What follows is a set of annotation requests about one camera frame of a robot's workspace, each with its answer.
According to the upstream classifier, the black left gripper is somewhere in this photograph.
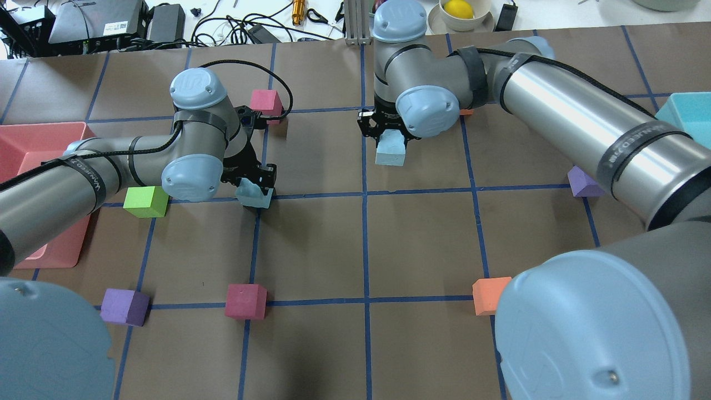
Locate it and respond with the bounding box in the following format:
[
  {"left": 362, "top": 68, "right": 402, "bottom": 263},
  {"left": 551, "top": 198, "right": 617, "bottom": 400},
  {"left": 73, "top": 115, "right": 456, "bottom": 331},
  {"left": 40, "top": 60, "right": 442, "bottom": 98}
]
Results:
[{"left": 221, "top": 106, "right": 277, "bottom": 189}]

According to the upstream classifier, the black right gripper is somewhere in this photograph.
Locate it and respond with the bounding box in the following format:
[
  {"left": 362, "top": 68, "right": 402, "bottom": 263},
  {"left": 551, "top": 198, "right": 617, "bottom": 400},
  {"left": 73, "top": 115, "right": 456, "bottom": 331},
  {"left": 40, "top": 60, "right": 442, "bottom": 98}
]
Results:
[{"left": 357, "top": 109, "right": 409, "bottom": 139}]

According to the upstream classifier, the light blue foam block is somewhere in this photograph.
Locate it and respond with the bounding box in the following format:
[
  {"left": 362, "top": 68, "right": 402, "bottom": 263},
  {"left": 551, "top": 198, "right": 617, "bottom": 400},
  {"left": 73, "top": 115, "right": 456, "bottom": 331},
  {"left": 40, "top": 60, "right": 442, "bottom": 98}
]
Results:
[
  {"left": 234, "top": 181, "right": 274, "bottom": 208},
  {"left": 375, "top": 129, "right": 406, "bottom": 167}
]

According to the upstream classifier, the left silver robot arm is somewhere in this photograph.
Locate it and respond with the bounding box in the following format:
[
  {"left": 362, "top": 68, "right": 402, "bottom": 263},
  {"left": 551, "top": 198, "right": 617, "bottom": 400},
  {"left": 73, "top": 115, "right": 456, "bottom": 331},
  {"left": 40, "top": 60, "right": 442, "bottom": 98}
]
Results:
[{"left": 1, "top": 65, "right": 277, "bottom": 276}]

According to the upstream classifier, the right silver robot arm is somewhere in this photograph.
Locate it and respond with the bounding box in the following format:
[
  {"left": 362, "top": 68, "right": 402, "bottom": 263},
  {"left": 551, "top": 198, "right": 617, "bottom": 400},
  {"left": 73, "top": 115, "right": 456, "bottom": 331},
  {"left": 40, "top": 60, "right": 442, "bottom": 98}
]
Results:
[{"left": 358, "top": 1, "right": 710, "bottom": 230}]

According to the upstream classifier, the pink foam block far side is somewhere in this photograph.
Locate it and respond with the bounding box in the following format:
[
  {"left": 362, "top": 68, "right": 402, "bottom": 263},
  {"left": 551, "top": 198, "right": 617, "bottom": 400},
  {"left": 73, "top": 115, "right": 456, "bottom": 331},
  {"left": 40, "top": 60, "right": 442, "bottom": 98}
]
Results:
[{"left": 249, "top": 89, "right": 285, "bottom": 118}]

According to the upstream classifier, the green foam block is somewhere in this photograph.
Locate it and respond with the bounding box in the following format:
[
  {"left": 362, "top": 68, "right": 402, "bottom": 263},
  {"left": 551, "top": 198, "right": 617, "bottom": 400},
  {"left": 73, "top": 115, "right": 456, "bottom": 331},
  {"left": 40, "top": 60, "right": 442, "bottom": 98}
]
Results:
[{"left": 123, "top": 186, "right": 170, "bottom": 218}]

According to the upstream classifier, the white cup with lemon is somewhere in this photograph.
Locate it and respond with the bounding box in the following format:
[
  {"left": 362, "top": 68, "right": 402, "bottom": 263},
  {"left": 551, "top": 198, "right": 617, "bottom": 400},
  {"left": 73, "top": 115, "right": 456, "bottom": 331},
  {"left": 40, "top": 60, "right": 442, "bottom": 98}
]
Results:
[{"left": 428, "top": 1, "right": 494, "bottom": 34}]

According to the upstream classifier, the pink foam block near base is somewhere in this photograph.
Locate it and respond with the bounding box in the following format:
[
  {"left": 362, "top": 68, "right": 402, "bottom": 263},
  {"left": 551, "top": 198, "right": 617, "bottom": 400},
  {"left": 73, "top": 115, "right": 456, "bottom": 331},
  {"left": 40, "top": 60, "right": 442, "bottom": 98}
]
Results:
[{"left": 224, "top": 284, "right": 268, "bottom": 321}]

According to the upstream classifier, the orange screwdriver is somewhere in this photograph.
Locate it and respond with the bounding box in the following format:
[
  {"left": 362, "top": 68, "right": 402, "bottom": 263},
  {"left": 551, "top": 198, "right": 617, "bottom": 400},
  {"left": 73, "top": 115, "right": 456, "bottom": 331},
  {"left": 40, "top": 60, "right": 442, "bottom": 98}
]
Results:
[{"left": 292, "top": 0, "right": 307, "bottom": 26}]

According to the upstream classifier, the black power brick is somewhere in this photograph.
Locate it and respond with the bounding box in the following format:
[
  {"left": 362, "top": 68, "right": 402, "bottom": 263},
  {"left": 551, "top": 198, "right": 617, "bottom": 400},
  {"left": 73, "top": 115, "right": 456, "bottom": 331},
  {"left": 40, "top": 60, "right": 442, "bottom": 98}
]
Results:
[{"left": 147, "top": 3, "right": 185, "bottom": 43}]

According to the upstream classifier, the purple foam block near tray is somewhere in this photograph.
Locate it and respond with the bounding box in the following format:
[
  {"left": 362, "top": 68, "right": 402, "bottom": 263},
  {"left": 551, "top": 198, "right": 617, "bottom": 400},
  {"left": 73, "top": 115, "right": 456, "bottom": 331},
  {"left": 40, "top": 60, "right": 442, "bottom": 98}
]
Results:
[{"left": 100, "top": 288, "right": 150, "bottom": 327}]

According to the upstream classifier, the orange foam block near base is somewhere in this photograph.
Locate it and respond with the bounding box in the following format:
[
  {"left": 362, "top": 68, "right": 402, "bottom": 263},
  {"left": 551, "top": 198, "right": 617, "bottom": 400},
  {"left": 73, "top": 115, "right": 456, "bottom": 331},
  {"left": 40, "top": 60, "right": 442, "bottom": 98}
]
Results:
[{"left": 472, "top": 277, "right": 512, "bottom": 316}]

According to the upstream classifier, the purple foam block far end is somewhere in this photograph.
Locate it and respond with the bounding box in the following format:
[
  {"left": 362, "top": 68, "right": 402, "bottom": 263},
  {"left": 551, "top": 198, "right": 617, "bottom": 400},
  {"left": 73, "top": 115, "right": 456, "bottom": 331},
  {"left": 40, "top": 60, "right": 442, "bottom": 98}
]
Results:
[{"left": 567, "top": 166, "right": 606, "bottom": 198}]

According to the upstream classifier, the pink plastic tray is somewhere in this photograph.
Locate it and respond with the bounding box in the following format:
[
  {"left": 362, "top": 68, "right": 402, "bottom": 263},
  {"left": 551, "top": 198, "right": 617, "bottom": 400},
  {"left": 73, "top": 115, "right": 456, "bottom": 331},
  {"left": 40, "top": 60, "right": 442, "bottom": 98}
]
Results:
[{"left": 2, "top": 122, "right": 94, "bottom": 276}]

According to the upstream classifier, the black computer box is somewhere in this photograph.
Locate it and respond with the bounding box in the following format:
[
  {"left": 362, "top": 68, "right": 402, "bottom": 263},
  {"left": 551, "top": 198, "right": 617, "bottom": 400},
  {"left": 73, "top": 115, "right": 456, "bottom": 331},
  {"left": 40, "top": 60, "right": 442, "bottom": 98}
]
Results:
[{"left": 48, "top": 1, "right": 149, "bottom": 46}]

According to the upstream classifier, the teal plastic tray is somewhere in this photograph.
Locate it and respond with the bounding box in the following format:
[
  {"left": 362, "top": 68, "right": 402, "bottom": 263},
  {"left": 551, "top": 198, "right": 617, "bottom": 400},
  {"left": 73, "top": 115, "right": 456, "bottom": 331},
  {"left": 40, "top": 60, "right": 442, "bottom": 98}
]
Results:
[{"left": 655, "top": 92, "right": 710, "bottom": 149}]

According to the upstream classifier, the aluminium frame post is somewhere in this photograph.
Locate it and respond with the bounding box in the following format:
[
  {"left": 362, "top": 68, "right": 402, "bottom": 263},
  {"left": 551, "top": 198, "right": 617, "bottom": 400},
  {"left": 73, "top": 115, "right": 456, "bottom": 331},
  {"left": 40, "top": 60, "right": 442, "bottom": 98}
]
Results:
[{"left": 343, "top": 0, "right": 372, "bottom": 46}]

